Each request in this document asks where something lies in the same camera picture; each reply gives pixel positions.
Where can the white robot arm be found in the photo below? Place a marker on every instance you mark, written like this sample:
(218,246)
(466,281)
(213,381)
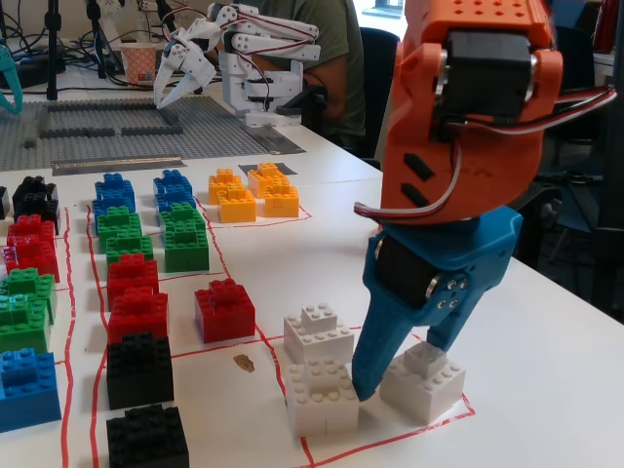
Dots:
(273,83)

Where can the long grey brick wall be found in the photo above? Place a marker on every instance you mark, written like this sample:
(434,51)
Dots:
(97,106)

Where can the blue lego block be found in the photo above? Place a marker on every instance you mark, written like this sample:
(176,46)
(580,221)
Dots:
(170,176)
(114,181)
(27,395)
(175,197)
(114,202)

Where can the grey lego baseplate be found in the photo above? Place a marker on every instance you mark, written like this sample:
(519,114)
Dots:
(73,146)

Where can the long silver tape strip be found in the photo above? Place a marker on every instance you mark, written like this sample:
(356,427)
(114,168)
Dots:
(107,167)

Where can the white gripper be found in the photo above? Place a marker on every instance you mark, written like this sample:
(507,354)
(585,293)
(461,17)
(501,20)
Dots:
(181,58)

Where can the long teal gripper finger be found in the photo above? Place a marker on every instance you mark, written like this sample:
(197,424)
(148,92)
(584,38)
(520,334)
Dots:
(12,78)

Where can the red patterned paper cup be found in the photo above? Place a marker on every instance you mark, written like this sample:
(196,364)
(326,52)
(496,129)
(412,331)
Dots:
(139,66)

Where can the short grey brick wall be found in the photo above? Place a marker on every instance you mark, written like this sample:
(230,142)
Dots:
(102,131)

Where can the black lego block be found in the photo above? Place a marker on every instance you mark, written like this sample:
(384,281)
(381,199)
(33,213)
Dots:
(41,209)
(139,375)
(146,439)
(31,184)

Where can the red background object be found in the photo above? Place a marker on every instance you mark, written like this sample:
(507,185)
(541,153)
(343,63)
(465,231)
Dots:
(609,24)

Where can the dark grey tape patch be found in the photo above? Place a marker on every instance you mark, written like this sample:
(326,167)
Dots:
(290,169)

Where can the green lego block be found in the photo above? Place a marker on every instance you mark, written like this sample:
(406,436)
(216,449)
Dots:
(129,251)
(22,331)
(34,285)
(118,222)
(176,215)
(187,253)

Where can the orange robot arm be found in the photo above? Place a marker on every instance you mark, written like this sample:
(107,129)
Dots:
(502,166)

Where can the white lego block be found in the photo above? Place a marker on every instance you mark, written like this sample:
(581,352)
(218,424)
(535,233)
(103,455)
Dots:
(322,409)
(424,395)
(312,341)

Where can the dark blue chair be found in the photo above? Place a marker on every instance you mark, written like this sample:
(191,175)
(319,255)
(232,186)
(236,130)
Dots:
(380,88)

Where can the red lego block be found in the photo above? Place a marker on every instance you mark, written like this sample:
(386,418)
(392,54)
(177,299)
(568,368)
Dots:
(139,317)
(131,275)
(29,226)
(36,258)
(224,317)

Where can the black office chair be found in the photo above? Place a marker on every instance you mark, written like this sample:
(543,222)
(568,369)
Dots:
(580,58)

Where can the small brown crumb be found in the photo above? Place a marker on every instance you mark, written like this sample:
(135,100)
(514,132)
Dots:
(245,363)

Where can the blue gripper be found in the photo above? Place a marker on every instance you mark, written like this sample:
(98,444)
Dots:
(480,253)

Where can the person in green shirt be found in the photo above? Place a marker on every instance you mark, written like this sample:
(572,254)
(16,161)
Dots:
(346,58)

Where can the yellow lego block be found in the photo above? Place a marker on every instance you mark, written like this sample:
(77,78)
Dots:
(265,175)
(282,201)
(225,181)
(237,207)

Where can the person forearm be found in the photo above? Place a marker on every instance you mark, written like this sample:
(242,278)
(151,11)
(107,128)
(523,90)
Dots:
(324,73)

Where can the wide grey tape strip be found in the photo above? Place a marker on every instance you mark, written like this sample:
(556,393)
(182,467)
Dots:
(275,139)

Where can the black desk device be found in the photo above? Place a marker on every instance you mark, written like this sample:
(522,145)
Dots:
(39,73)

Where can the small grey lego brick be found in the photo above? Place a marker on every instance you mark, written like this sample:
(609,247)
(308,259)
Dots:
(29,142)

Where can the short teal gripper finger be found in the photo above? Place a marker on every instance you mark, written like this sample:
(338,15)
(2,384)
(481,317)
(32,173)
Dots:
(3,100)

